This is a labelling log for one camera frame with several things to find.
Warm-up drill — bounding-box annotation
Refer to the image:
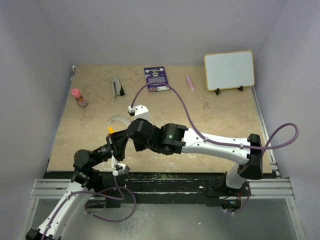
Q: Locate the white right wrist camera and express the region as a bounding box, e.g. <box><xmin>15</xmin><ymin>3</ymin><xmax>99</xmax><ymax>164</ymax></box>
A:
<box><xmin>127</xmin><ymin>104</ymin><xmax>150</xmax><ymax>121</ymax></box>

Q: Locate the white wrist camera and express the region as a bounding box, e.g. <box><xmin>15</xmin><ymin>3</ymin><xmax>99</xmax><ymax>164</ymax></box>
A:
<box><xmin>127</xmin><ymin>104</ymin><xmax>150</xmax><ymax>121</ymax></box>
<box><xmin>111</xmin><ymin>157</ymin><xmax>130</xmax><ymax>177</ymax></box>

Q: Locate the grey black stapler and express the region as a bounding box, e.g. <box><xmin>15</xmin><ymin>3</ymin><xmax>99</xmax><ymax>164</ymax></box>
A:
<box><xmin>111</xmin><ymin>76</ymin><xmax>125</xmax><ymax>98</ymax></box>

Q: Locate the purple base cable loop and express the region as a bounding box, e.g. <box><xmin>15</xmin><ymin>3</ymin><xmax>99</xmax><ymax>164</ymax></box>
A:
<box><xmin>83</xmin><ymin>184</ymin><xmax>137</xmax><ymax>222</ymax></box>

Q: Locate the purple printed card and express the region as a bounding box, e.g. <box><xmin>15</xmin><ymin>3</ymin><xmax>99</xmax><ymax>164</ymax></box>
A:
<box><xmin>143</xmin><ymin>66</ymin><xmax>170</xmax><ymax>93</ymax></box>

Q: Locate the pink eraser stick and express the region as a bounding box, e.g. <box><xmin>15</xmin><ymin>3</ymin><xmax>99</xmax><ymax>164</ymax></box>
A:
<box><xmin>186</xmin><ymin>75</ymin><xmax>196</xmax><ymax>92</ymax></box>

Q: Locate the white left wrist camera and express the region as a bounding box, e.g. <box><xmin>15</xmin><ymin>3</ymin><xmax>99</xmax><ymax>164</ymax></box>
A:
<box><xmin>111</xmin><ymin>157</ymin><xmax>130</xmax><ymax>177</ymax></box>

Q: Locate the small whiteboard on stand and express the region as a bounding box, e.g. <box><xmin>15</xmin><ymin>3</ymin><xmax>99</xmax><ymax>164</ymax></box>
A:
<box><xmin>204</xmin><ymin>50</ymin><xmax>256</xmax><ymax>95</ymax></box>

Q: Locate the pink capped small bottle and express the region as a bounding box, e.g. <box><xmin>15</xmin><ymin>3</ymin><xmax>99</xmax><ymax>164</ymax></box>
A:
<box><xmin>71</xmin><ymin>88</ymin><xmax>87</xmax><ymax>108</ymax></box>

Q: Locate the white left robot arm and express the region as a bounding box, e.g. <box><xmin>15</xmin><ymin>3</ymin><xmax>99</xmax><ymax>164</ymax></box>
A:
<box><xmin>25</xmin><ymin>130</ymin><xmax>130</xmax><ymax>240</ymax></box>

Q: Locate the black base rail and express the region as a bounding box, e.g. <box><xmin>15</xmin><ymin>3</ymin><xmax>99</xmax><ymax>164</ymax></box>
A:
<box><xmin>44</xmin><ymin>170</ymin><xmax>253</xmax><ymax>209</ymax></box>

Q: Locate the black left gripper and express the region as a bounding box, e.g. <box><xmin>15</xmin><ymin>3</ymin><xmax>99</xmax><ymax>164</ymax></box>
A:
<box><xmin>89</xmin><ymin>129</ymin><xmax>128</xmax><ymax>168</ymax></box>

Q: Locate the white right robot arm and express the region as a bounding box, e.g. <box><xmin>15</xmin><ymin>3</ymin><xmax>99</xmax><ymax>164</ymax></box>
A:
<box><xmin>126</xmin><ymin>118</ymin><xmax>263</xmax><ymax>196</ymax></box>

